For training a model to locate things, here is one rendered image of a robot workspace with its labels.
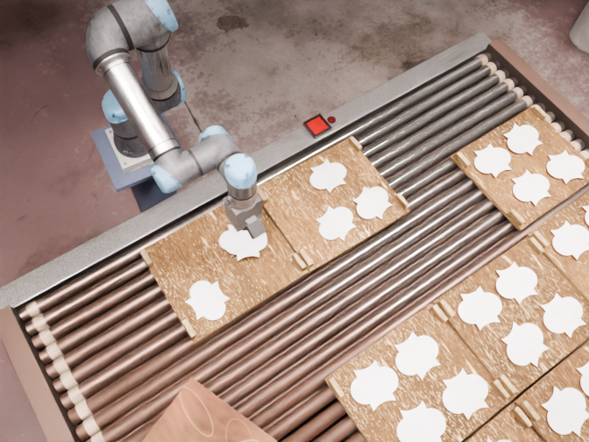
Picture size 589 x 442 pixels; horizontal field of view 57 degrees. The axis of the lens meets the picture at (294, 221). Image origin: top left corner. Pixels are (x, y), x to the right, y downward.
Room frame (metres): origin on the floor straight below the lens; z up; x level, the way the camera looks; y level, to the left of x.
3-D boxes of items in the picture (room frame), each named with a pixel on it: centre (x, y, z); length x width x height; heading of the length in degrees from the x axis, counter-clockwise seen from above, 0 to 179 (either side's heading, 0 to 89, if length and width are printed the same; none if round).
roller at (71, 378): (0.83, -0.12, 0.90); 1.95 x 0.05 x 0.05; 131
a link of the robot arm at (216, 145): (0.75, 0.22, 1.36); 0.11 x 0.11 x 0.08; 39
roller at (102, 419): (0.71, -0.22, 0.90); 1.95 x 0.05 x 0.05; 131
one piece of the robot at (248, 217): (0.66, 0.13, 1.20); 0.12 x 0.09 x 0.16; 42
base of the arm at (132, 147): (1.05, 0.59, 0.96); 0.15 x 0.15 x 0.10
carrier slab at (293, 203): (0.89, -0.12, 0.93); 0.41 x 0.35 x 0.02; 130
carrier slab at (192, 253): (0.62, 0.21, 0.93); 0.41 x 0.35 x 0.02; 130
